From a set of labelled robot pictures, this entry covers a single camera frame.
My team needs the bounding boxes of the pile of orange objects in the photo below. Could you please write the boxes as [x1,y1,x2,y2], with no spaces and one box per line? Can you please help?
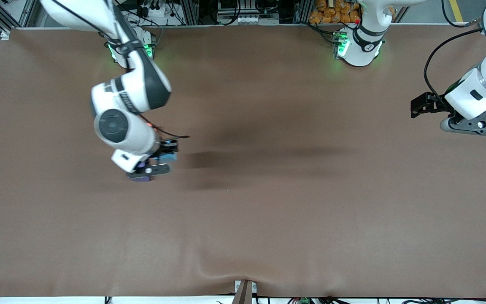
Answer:
[309,0,362,24]

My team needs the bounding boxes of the white power strip with plugs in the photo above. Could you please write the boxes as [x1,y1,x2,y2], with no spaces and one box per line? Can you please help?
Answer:
[127,0,172,18]

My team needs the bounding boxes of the brown metal mount bar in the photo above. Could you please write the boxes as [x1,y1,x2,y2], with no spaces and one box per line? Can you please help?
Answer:
[232,280,257,304]

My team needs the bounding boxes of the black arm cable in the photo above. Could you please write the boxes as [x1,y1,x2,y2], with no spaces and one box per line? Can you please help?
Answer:
[139,113,190,140]
[423,0,485,103]

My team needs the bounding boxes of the brown table cover sheet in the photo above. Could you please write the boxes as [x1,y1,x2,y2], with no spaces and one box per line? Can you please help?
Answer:
[0,23,486,298]

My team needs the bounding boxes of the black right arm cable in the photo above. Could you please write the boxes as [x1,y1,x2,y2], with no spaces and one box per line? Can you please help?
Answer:
[139,113,190,140]

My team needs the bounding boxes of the aluminium frame profile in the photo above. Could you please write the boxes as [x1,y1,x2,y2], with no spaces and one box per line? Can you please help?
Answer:
[0,0,37,34]

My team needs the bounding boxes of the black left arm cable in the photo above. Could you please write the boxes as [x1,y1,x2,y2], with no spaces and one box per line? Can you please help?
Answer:
[423,0,485,103]

